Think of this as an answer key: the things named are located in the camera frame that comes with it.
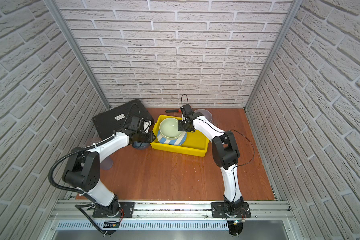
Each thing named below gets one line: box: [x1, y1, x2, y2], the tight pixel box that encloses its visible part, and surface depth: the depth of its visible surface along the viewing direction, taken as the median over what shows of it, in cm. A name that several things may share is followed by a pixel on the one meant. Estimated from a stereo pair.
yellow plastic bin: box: [150, 115, 213, 157], surface depth 96 cm
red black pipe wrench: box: [165, 109, 182, 113], surface depth 120 cm
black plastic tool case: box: [92, 99, 154, 141], surface depth 106 cm
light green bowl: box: [159, 117, 183, 140], surface depth 98 cm
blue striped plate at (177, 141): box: [157, 129, 187, 146], surface depth 97 cm
